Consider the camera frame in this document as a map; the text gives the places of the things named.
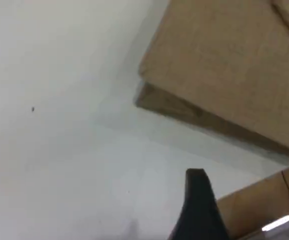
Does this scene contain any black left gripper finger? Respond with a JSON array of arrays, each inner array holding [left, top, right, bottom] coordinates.
[[168, 168, 230, 240]]

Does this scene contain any brown jute bag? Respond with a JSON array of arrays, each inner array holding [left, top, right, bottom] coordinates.
[[134, 0, 289, 161]]

